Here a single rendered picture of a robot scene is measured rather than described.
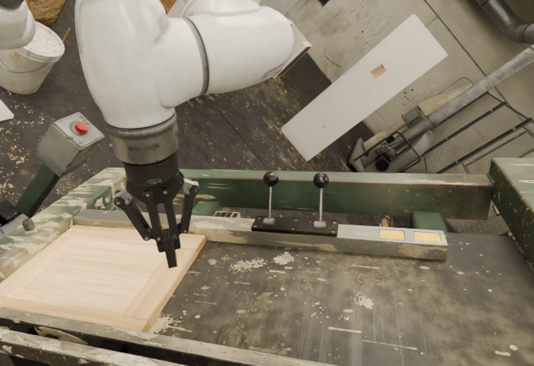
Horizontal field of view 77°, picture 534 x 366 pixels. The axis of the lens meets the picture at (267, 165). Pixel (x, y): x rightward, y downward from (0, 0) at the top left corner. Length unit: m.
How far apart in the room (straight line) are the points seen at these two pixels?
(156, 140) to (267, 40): 0.20
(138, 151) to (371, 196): 0.69
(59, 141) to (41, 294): 0.53
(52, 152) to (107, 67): 0.91
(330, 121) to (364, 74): 0.70
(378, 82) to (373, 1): 4.60
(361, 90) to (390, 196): 3.35
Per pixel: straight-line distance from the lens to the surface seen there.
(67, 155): 1.26
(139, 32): 0.40
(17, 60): 2.46
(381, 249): 0.78
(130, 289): 0.80
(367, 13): 8.67
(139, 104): 0.42
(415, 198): 1.00
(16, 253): 1.02
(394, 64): 4.24
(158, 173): 0.49
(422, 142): 6.03
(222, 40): 0.45
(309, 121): 4.46
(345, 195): 0.99
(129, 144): 0.46
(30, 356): 0.73
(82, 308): 0.81
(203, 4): 0.49
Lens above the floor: 1.81
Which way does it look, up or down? 29 degrees down
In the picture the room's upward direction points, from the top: 51 degrees clockwise
